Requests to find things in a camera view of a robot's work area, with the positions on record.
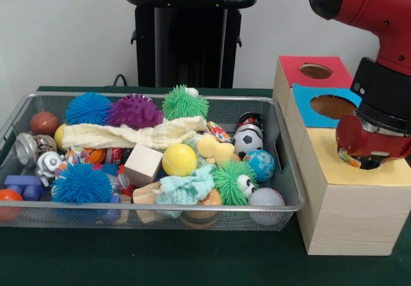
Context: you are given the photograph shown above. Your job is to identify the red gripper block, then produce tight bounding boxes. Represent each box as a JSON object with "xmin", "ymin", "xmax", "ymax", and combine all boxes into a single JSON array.
[{"xmin": 336, "ymin": 114, "xmax": 411, "ymax": 170}]

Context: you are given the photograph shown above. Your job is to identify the colourful dotted cloth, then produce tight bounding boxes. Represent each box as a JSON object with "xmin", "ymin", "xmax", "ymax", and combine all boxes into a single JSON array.
[{"xmin": 337, "ymin": 147, "xmax": 362, "ymax": 168}]

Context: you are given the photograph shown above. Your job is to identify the green spiky ball white nub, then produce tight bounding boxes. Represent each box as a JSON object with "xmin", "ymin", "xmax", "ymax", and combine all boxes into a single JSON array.
[{"xmin": 162, "ymin": 84, "xmax": 210, "ymax": 121}]

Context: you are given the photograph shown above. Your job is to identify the wooden box with three holes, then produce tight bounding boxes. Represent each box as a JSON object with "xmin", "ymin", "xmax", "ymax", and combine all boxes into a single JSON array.
[{"xmin": 272, "ymin": 55, "xmax": 411, "ymax": 255}]

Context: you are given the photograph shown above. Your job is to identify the shallow mesh bin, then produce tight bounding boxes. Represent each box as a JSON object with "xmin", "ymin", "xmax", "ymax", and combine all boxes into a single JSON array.
[{"xmin": 0, "ymin": 91, "xmax": 306, "ymax": 232}]

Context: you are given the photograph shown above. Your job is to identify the blue globe ball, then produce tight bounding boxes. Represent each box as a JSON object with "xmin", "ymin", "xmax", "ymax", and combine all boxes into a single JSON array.
[{"xmin": 243, "ymin": 149, "xmax": 276, "ymax": 183}]

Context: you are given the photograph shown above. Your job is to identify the black and white soccer ball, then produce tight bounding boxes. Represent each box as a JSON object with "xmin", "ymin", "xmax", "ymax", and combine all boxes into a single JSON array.
[{"xmin": 231, "ymin": 128, "xmax": 263, "ymax": 161}]

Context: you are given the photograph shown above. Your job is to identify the green spiky ball with eyes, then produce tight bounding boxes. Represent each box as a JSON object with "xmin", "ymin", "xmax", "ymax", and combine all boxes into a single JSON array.
[{"xmin": 211, "ymin": 159, "xmax": 259, "ymax": 206}]

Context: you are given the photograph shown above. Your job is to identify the mint green cloth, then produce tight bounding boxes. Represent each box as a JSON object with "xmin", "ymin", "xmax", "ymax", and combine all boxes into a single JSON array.
[{"xmin": 155, "ymin": 163, "xmax": 216, "ymax": 219}]

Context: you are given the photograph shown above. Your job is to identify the yellow tennis ball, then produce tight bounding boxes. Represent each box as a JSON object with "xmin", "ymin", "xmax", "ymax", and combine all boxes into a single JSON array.
[{"xmin": 161, "ymin": 143, "xmax": 198, "ymax": 177}]

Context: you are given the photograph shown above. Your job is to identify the dark green table cloth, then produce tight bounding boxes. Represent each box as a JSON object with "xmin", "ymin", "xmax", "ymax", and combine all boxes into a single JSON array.
[{"xmin": 0, "ymin": 85, "xmax": 411, "ymax": 286}]

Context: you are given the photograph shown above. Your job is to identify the purple spiky toy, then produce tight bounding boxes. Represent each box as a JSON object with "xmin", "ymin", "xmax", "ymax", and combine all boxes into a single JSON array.
[{"xmin": 104, "ymin": 93, "xmax": 164, "ymax": 130}]

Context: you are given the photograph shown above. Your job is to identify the cream muslin cloth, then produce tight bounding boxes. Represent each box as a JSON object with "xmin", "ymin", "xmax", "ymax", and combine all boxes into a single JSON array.
[{"xmin": 60, "ymin": 115, "xmax": 208, "ymax": 150}]

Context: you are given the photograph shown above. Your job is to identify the blue spiky ball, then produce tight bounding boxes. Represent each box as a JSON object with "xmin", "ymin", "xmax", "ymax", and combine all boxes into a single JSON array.
[
  {"xmin": 51, "ymin": 162, "xmax": 114, "ymax": 205},
  {"xmin": 65, "ymin": 91, "xmax": 113, "ymax": 126}
]

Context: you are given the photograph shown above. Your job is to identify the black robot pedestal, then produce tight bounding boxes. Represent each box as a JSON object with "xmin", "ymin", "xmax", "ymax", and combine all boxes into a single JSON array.
[{"xmin": 124, "ymin": 0, "xmax": 258, "ymax": 89}]

